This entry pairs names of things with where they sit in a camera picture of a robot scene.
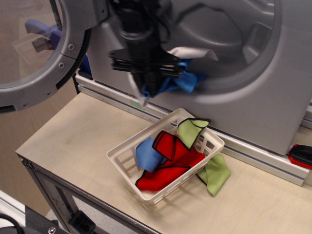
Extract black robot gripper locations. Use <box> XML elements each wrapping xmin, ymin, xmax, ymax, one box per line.
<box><xmin>109</xmin><ymin>38</ymin><xmax>182</xmax><ymax>97</ymax></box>

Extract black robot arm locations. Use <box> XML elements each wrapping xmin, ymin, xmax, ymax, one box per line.
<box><xmin>110</xmin><ymin>0</ymin><xmax>181</xmax><ymax>97</ymax></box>

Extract black device bottom left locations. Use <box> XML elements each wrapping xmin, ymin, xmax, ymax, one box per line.
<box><xmin>0</xmin><ymin>206</ymin><xmax>68</xmax><ymax>234</ymax></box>

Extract metal table frame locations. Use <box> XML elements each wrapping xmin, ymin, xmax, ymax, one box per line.
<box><xmin>21</xmin><ymin>157</ymin><xmax>159</xmax><ymax>234</ymax></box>

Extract grey cloth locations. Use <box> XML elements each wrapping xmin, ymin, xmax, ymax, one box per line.
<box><xmin>129</xmin><ymin>46</ymin><xmax>218</xmax><ymax>107</ymax></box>

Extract aluminium profile rail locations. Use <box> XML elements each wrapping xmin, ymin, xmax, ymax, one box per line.
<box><xmin>76</xmin><ymin>75</ymin><xmax>312</xmax><ymax>186</ymax></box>

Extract grey toy washing machine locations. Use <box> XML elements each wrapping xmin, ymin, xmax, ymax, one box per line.
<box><xmin>80</xmin><ymin>0</ymin><xmax>312</xmax><ymax>156</ymax></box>

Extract black bracket under table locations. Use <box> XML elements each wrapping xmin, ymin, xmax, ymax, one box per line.
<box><xmin>69</xmin><ymin>210</ymin><xmax>96</xmax><ymax>234</ymax></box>

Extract round grey washer door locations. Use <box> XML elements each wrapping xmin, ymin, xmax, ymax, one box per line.
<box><xmin>0</xmin><ymin>0</ymin><xmax>108</xmax><ymax>113</ymax></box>

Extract red and black tool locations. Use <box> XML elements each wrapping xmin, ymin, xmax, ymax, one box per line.
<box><xmin>288</xmin><ymin>144</ymin><xmax>312</xmax><ymax>170</ymax></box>

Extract white plastic basket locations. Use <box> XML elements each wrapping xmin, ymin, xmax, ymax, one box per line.
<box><xmin>107</xmin><ymin>115</ymin><xmax>224</xmax><ymax>205</ymax></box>

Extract dark blue cloth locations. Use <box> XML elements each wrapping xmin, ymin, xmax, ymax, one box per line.
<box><xmin>141</xmin><ymin>58</ymin><xmax>206</xmax><ymax>98</ymax></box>

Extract red cloth black trim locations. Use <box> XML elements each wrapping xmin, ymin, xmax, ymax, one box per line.
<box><xmin>136</xmin><ymin>131</ymin><xmax>206</xmax><ymax>192</ymax></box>

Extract green cloth black trim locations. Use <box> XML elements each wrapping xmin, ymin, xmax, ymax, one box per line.
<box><xmin>177</xmin><ymin>118</ymin><xmax>231</xmax><ymax>196</ymax></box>

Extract blue clamp behind door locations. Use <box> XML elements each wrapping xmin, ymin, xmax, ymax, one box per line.
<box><xmin>24</xmin><ymin>19</ymin><xmax>62</xmax><ymax>53</ymax></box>

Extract light blue cloth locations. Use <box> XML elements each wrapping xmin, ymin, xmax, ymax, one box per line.
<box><xmin>136</xmin><ymin>137</ymin><xmax>167</xmax><ymax>173</ymax></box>

